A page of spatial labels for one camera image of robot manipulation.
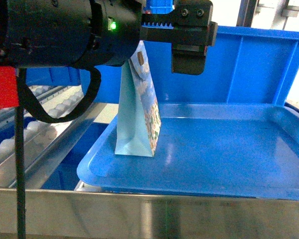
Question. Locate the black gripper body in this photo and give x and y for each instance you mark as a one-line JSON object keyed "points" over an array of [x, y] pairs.
{"points": [[77, 33]]}

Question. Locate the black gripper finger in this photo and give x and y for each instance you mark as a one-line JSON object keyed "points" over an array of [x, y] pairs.
{"points": [[193, 32]]}

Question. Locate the flower gift bag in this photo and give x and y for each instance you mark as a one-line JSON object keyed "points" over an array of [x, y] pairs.
{"points": [[138, 118]]}

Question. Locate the roller conveyor track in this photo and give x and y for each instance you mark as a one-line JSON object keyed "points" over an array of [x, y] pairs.
{"points": [[45, 145]]}

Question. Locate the large blue plastic bin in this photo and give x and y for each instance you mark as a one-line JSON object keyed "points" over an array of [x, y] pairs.
{"points": [[246, 65]]}

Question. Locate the blue plastic tray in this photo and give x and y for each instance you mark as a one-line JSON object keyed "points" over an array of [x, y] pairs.
{"points": [[216, 149]]}

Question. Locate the steel front rail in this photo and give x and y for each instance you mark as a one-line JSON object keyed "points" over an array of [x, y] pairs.
{"points": [[58, 214]]}

